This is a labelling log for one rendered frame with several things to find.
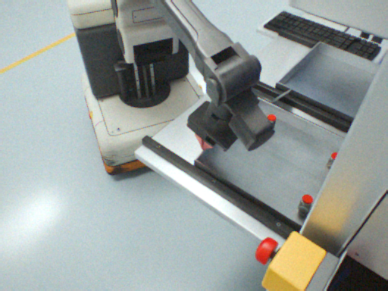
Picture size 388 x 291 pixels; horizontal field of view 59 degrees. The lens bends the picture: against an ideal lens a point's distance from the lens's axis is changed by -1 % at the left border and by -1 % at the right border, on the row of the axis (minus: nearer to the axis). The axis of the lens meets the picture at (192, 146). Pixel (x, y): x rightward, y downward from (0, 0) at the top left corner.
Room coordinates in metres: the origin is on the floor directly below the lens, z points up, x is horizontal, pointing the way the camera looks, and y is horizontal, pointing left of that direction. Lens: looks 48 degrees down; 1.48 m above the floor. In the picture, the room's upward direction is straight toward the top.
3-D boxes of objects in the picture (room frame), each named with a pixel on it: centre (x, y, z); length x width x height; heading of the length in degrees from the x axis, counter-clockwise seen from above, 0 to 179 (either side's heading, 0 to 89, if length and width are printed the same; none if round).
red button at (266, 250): (0.22, -0.11, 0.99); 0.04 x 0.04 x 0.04; 51
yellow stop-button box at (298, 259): (0.19, -0.15, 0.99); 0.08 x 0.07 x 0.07; 51
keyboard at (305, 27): (1.13, -0.46, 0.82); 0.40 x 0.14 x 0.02; 50
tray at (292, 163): (0.46, -0.22, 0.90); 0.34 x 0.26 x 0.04; 51
